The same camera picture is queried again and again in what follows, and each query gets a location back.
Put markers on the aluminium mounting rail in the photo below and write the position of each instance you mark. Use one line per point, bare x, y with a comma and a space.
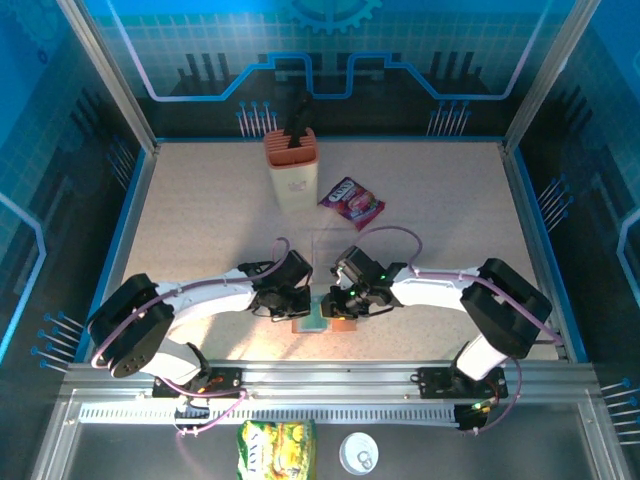
325, 380

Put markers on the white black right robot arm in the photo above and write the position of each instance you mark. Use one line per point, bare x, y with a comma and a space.
430, 295

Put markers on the beige knife block orange top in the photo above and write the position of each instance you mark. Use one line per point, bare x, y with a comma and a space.
295, 185

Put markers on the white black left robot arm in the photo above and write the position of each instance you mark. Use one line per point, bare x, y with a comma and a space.
215, 297

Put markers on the aluminium side rail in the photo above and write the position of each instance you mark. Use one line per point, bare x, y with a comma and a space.
131, 225
530, 225

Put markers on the white tin can lid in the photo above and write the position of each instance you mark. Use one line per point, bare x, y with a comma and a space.
352, 447

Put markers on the yellow green snack bag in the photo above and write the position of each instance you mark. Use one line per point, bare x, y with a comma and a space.
275, 450

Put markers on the aluminium frame post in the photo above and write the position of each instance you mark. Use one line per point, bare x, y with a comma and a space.
110, 75
550, 75

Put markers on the purple candy bag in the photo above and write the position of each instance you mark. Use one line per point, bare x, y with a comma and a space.
352, 202

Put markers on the clear plastic tray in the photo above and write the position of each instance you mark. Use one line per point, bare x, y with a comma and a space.
325, 245

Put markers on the yellow card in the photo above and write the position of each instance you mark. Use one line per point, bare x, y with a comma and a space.
340, 316

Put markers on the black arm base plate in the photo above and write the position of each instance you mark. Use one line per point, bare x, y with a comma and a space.
227, 380
430, 385

